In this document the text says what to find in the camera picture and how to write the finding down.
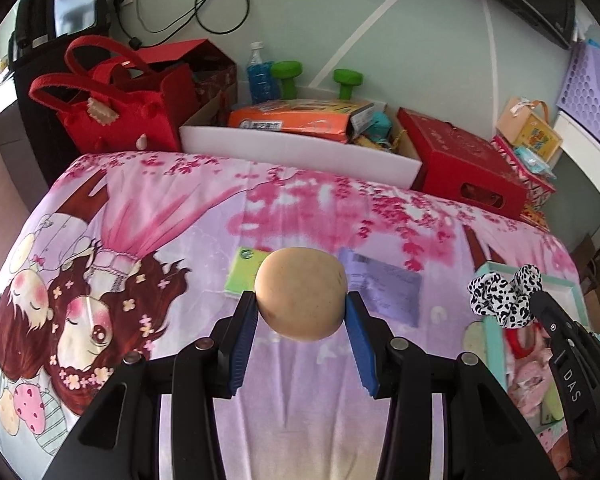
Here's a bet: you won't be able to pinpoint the black white leopard scrunchie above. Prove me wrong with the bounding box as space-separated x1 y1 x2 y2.
467 264 542 328

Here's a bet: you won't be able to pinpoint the beige round sponge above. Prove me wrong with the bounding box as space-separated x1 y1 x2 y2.
254 247 347 341

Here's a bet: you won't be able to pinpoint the pink knitted cloth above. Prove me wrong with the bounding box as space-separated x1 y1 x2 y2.
508 350 552 418

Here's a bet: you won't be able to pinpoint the white tray with teal rim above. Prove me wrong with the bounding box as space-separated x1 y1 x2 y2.
475 261 589 453

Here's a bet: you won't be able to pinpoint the red scrunchie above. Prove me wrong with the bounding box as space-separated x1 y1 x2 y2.
504 324 537 360

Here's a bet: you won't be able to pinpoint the purple packet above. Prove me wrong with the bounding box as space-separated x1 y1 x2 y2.
338 248 422 327

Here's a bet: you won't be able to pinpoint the pink floral bedsheet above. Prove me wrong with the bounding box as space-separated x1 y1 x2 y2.
0 152 577 479

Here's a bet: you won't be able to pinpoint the red patterned box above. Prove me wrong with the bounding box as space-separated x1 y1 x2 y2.
490 134 556 210

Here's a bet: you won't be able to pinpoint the green tissue pack on bed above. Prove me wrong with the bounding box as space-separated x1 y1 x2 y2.
224 247 269 297

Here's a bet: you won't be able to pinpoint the white desk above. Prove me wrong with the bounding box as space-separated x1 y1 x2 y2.
554 110 600 193

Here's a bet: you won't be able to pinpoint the blue wet wipes pack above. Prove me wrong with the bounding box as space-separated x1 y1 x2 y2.
513 145 557 180

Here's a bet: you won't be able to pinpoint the red gift box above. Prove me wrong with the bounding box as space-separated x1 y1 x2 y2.
396 107 526 220

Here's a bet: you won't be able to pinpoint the yellow carry box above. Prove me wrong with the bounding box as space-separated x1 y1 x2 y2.
496 96 562 162

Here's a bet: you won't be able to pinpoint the purple plastic basket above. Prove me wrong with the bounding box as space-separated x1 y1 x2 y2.
557 41 600 144

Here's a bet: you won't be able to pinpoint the red felt bag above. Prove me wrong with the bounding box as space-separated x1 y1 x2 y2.
29 35 199 154

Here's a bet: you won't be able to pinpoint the orange package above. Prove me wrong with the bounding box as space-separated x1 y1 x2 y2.
228 99 375 143

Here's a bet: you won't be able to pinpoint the blue water bottle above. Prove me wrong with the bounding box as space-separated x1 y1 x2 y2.
245 41 280 104

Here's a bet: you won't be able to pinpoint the small black monitor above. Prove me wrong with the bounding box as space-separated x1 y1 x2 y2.
8 0 107 65

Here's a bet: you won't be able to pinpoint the black cables on wall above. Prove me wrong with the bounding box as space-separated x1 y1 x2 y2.
107 0 251 51

